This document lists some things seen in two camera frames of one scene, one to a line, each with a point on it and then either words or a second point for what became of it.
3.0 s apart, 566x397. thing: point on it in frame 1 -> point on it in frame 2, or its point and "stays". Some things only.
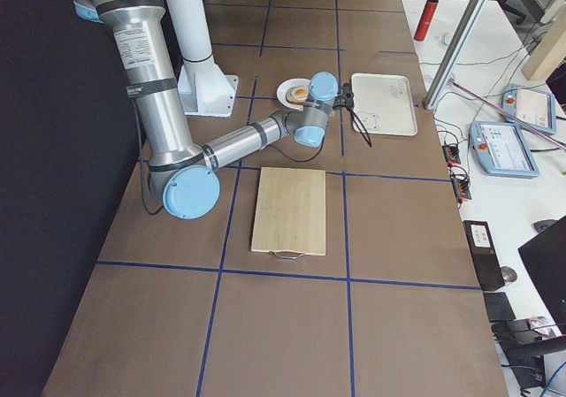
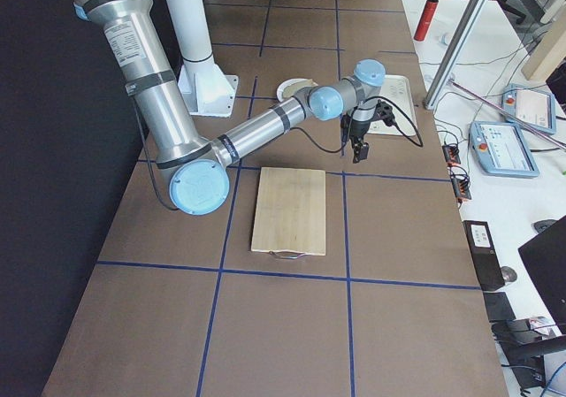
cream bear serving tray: x=383 y=104 stays
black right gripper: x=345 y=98 -> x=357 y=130
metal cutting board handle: x=286 y=255 stays
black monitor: x=545 y=257 stays
